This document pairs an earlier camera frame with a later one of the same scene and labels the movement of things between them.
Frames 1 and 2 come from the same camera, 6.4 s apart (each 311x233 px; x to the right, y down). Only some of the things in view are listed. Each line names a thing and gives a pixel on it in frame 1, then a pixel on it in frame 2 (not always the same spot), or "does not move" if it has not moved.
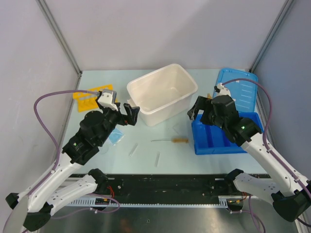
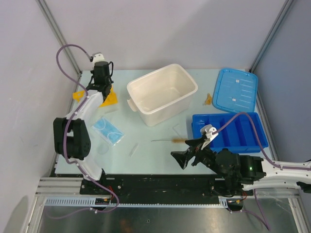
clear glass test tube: [133, 150] does not move
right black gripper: [202, 103] → [182, 157]
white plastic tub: [163, 95] does not move
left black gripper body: [112, 117] → [110, 81]
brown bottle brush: [177, 140] does not move
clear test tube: [104, 149] does not move
